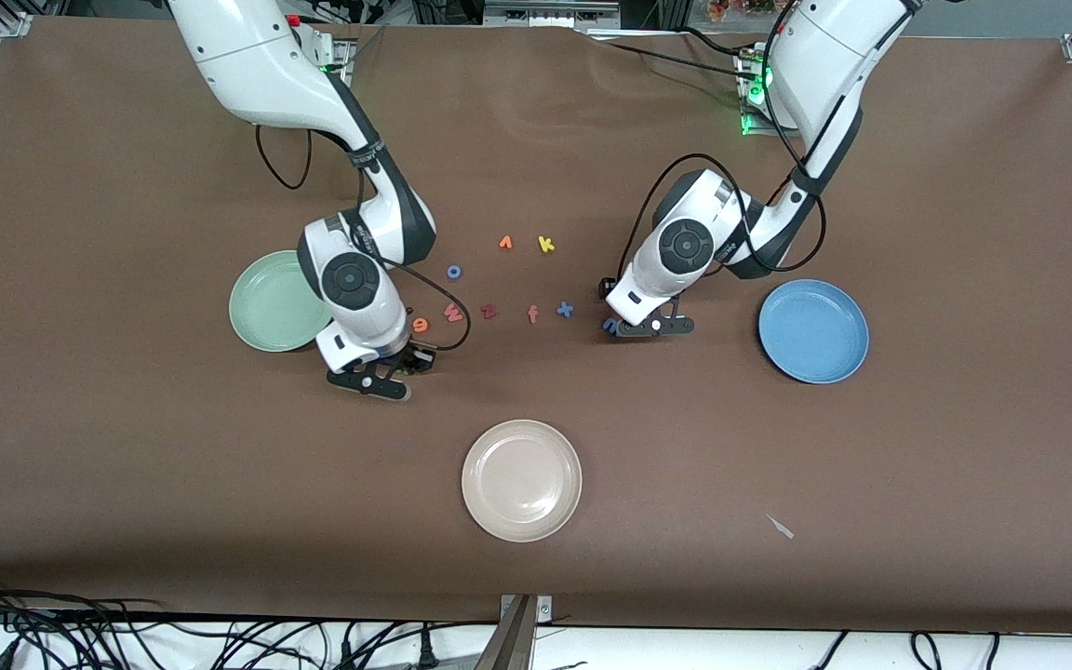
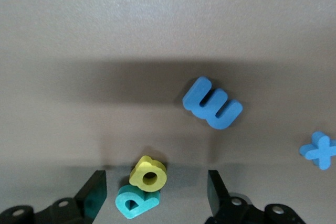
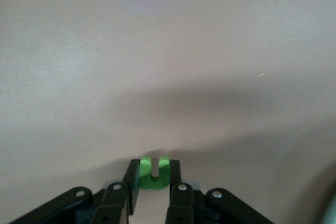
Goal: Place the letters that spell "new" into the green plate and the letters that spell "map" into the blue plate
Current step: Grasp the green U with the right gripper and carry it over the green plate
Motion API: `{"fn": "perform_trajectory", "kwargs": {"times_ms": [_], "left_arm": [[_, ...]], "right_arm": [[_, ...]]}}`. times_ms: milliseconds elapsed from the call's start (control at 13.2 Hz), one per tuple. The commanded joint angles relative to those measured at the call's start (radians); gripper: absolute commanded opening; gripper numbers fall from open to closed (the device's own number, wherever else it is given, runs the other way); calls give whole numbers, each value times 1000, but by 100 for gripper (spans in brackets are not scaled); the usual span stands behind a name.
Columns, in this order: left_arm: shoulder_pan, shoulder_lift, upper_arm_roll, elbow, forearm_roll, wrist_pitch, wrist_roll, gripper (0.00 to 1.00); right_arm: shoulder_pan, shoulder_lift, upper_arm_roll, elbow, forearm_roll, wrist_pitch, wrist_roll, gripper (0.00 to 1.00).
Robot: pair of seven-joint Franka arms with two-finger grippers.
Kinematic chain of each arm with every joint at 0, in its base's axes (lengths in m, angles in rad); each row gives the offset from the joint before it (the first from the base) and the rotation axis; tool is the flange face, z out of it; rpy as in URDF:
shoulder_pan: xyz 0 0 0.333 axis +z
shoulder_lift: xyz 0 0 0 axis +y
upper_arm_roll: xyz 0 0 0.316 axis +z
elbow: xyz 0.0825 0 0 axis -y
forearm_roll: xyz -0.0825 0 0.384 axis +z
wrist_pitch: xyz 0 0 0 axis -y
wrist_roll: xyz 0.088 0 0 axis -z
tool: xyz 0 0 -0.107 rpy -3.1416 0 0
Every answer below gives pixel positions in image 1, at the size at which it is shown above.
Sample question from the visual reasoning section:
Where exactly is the blue plate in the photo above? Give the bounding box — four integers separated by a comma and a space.
758, 279, 870, 384

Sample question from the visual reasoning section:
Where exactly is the grey metal box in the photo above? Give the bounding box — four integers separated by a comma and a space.
485, 0, 621, 29

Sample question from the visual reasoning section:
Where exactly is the black cable tangle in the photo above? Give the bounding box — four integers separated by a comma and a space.
0, 572, 174, 670

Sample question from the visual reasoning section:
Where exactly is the beige plate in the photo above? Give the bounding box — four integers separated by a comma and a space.
462, 420, 583, 543

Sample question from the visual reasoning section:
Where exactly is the green plate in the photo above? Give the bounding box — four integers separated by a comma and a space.
229, 250, 334, 353

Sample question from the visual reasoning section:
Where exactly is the brown table cover sheet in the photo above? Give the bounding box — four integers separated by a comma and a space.
0, 14, 1072, 634

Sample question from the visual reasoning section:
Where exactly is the short black table cable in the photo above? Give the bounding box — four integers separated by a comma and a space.
676, 26, 746, 57

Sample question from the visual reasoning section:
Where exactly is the aluminium frame strut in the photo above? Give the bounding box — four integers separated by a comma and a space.
476, 594, 554, 670

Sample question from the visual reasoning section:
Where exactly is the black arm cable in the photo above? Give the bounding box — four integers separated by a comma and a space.
255, 121, 472, 353
618, 0, 827, 280

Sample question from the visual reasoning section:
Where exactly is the long black table cable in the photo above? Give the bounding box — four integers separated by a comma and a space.
603, 41, 749, 79

